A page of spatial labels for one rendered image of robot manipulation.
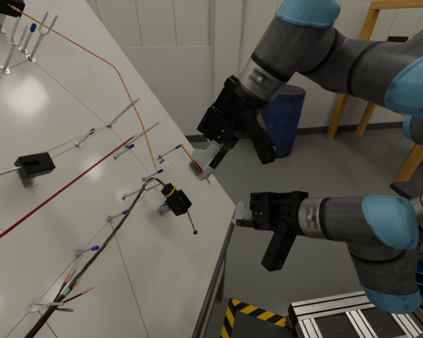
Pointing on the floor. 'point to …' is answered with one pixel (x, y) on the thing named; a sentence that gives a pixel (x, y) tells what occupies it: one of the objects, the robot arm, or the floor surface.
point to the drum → (284, 118)
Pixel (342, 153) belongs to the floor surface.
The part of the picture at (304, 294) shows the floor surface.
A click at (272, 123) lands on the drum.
